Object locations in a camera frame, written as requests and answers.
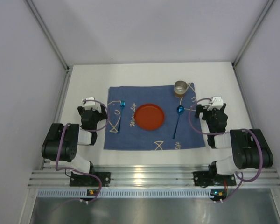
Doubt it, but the blue metal spoon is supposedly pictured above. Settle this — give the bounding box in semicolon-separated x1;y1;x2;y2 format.
173;105;184;139

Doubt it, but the blue fish placemat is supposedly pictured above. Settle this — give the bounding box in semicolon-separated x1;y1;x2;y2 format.
104;83;205;151

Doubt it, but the brown paper cup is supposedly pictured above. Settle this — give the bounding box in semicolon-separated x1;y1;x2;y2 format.
174;80;188;98

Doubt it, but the blue metal fork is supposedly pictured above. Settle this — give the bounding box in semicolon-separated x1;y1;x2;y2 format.
118;100;126;133

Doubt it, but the red plate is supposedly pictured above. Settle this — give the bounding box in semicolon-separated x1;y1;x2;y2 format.
134;104;165;131

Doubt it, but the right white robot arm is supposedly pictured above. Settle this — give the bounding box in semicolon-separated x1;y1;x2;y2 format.
195;103;273;175

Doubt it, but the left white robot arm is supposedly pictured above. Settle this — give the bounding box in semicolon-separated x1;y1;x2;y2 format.
41;104;108;175

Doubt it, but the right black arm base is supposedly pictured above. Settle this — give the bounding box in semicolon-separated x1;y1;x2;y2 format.
193;171;237;188

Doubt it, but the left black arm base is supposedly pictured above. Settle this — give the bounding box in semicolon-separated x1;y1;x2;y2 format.
69;172;111;187

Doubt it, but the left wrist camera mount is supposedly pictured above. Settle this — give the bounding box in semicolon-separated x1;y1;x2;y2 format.
81;97;102;113

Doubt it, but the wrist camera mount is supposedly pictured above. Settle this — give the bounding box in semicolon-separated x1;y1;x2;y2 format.
81;97;102;113
207;96;224;111

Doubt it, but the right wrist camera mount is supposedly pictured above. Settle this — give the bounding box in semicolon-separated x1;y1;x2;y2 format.
207;96;224;111

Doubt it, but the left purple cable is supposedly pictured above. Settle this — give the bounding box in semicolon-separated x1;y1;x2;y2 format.
55;99;111;203

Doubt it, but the purple cable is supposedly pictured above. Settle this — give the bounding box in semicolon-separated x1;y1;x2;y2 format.
55;99;111;203
188;98;264;203

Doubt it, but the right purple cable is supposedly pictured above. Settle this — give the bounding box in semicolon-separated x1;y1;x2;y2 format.
188;98;264;203

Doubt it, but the aluminium mounting rail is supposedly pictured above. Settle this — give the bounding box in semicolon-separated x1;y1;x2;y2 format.
27;149;280;187

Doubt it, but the slotted cable duct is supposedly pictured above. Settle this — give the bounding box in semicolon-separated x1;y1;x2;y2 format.
37;189;226;198

